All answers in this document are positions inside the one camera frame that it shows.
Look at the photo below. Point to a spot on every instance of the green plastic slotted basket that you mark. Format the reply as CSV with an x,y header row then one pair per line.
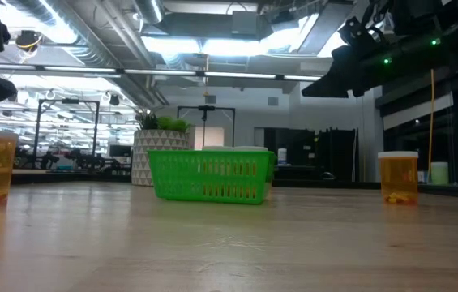
x,y
212,178

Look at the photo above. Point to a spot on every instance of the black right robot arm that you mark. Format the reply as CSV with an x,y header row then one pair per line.
x,y
435,36

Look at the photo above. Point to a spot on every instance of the black cabinet row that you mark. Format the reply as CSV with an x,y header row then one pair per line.
x,y
334,154

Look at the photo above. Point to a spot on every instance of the long ceiling light bar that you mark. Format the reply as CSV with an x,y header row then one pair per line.
x,y
236,75
74,69

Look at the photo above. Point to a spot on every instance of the small black dome object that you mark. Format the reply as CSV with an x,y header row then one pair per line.
x,y
328,176

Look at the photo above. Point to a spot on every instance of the white canister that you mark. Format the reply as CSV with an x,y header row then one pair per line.
x,y
282,156

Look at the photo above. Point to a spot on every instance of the pale green cup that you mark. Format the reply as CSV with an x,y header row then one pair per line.
x,y
439,173

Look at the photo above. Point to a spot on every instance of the white board panel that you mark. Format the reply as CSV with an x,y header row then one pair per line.
x,y
213,138

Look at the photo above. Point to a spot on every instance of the dark computer monitor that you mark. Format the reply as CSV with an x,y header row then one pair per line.
x,y
120,151

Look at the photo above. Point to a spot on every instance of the dark green leafy plant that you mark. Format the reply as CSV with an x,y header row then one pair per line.
x,y
147,121

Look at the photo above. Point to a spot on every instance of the white triangle-patterned planter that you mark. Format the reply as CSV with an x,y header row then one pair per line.
x,y
143,154

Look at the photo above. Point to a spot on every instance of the light green bushy plant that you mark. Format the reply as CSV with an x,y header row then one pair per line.
x,y
174,123

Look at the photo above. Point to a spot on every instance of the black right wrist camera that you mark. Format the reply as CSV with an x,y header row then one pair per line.
x,y
356,32

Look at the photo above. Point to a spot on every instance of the grey square wall speaker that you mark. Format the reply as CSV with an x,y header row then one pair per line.
x,y
210,99
273,101

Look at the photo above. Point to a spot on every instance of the wide black metal frame stand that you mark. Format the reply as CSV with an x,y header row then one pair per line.
x,y
70,101

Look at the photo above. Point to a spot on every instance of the narrow black metal frame stand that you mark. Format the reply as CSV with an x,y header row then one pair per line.
x,y
206,108

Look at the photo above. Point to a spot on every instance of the silver round air duct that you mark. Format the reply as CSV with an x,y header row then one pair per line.
x,y
151,10

